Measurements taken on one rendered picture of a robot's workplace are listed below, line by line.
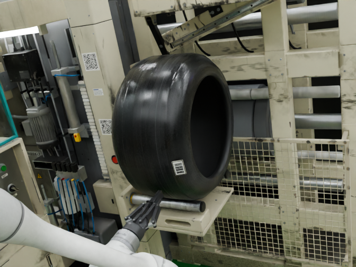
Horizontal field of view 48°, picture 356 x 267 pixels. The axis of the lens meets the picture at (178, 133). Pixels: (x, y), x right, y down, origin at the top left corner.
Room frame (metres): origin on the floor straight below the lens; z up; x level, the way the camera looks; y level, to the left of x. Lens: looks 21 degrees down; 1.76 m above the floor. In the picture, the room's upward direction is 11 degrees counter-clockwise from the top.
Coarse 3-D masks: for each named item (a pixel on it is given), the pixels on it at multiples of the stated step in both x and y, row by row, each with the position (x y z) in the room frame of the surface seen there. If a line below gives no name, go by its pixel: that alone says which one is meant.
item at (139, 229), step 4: (144, 220) 1.21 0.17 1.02; (128, 224) 1.17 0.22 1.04; (132, 224) 1.17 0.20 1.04; (136, 224) 1.17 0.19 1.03; (140, 224) 1.19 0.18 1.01; (144, 224) 1.19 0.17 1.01; (124, 228) 1.16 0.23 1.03; (128, 228) 1.15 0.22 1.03; (132, 228) 1.15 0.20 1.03; (136, 228) 1.15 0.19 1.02; (140, 228) 1.16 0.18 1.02; (144, 228) 1.17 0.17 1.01; (148, 228) 1.18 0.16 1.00; (132, 232) 1.14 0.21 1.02; (136, 232) 1.14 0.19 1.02; (140, 232) 1.15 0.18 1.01; (144, 232) 1.17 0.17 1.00; (140, 236) 1.15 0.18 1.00; (140, 240) 1.15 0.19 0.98
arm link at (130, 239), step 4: (120, 232) 1.13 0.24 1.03; (124, 232) 1.13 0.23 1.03; (128, 232) 1.13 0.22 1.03; (116, 236) 1.12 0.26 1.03; (120, 236) 1.11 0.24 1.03; (124, 236) 1.11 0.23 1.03; (128, 236) 1.11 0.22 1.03; (132, 236) 1.12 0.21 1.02; (136, 236) 1.12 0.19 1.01; (120, 240) 1.10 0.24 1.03; (124, 240) 1.10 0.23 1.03; (128, 240) 1.10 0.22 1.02; (132, 240) 1.11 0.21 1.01; (136, 240) 1.12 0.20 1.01; (128, 244) 1.09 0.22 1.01; (132, 244) 1.10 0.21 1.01; (136, 244) 1.11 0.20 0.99; (132, 248) 1.09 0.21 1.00; (136, 248) 1.11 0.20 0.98
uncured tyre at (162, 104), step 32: (160, 64) 1.52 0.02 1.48; (192, 64) 1.50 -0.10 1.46; (128, 96) 1.44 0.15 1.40; (160, 96) 1.37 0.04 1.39; (192, 96) 1.41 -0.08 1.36; (224, 96) 1.70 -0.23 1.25; (128, 128) 1.38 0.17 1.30; (160, 128) 1.32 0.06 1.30; (192, 128) 1.86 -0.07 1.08; (224, 128) 1.76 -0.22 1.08; (128, 160) 1.37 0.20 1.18; (160, 160) 1.30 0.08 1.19; (192, 160) 1.34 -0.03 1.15; (224, 160) 1.60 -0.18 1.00; (192, 192) 1.36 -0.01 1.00
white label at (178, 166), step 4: (180, 160) 1.29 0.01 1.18; (172, 164) 1.29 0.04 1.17; (176, 164) 1.29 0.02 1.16; (180, 164) 1.29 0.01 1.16; (176, 168) 1.29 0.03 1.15; (180, 168) 1.29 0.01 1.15; (184, 168) 1.29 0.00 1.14; (176, 172) 1.29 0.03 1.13; (180, 172) 1.29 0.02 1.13; (184, 172) 1.29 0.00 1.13
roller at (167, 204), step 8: (136, 200) 1.55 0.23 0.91; (144, 200) 1.53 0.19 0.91; (168, 200) 1.48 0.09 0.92; (176, 200) 1.47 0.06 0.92; (184, 200) 1.45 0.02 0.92; (192, 200) 1.44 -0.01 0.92; (176, 208) 1.45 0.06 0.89; (184, 208) 1.43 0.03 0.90; (192, 208) 1.41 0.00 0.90; (200, 208) 1.40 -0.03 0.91
